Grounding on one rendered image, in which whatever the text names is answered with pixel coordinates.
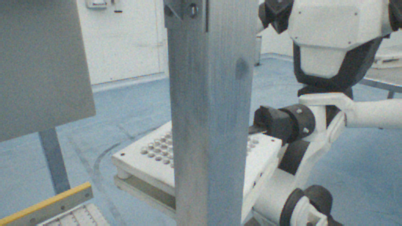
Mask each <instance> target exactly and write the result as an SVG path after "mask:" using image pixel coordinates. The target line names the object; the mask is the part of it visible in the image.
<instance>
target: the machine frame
mask: <svg viewBox="0 0 402 226"><path fill-rule="evenodd" d="M258 10H259V0H206V32H197V31H182V30H178V29H173V28H167V51H168V64H169V76H170V112H171V125H172V137H173V162H174V185H175V198H176V223H177V226H241V213H242V206H243V192H244V177H245V169H246V161H247V138H248V131H249V123H250V102H251V94H252V85H253V70H254V56H255V49H256V34H257V25H258ZM37 133H38V137H39V140H40V144H41V146H42V150H43V154H44V157H45V159H46V165H47V167H48V171H49V176H50V179H51V181H52V186H53V189H54V191H55V196H56V195H58V194H61V193H63V192H65V191H69V190H70V189H71V188H70V185H69V179H68V175H67V170H66V167H65V164H64V158H63V155H62V152H61V149H60V143H59V140H58V138H57V131H56V128H55V127H53V128H51V129H45V130H43V131H40V132H37Z"/></svg>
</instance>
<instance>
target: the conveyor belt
mask: <svg viewBox="0 0 402 226"><path fill-rule="evenodd" d="M41 226H111V224H110V223H109V221H108V219H107V218H106V217H105V215H103V213H102V212H101V211H100V209H99V208H98V206H96V204H95V203H91V202H89V203H87V204H84V205H83V206H80V207H79V208H77V209H73V210H72V211H70V212H67V213H66V214H63V215H61V216H60V217H56V218H55V219H53V220H51V221H49V222H47V223H45V224H43V225H41Z"/></svg>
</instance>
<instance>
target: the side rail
mask: <svg viewBox="0 0 402 226"><path fill-rule="evenodd" d="M92 198H93V190H92V187H91V186H90V187H89V188H85V189H84V190H82V191H79V192H77V193H75V194H72V195H70V196H69V197H66V198H64V199H61V200H59V201H57V202H54V203H52V204H51V205H48V206H46V207H43V208H42V209H40V210H37V211H35V212H32V213H30V214H27V215H25V216H24V217H20V218H19V219H17V220H16V221H12V222H10V223H8V224H5V225H3V226H35V225H37V224H40V223H42V222H43V221H47V220H48V219H50V218H51V217H55V216H56V215H57V214H61V213H63V212H65V211H67V210H69V209H72V208H73V207H75V206H78V205H79V204H81V203H82V202H86V201H87V200H91V199H92ZM62 206H64V210H62V209H61V207H62Z"/></svg>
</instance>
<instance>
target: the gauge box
mask: <svg viewBox="0 0 402 226"><path fill-rule="evenodd" d="M95 115H96V107H95V103H94V99H93V90H92V86H91V81H90V72H89V68H88V64H87V58H86V51H85V47H84V40H83V36H82V29H81V23H80V19H79V8H78V5H77V2H76V0H0V142H3V141H5V140H11V139H13V138H18V137H22V136H24V135H29V134H31V133H35V132H40V131H43V130H45V129H51V128H53V127H55V126H62V125H64V124H67V123H71V122H75V121H78V120H82V119H84V118H89V117H93V116H95Z"/></svg>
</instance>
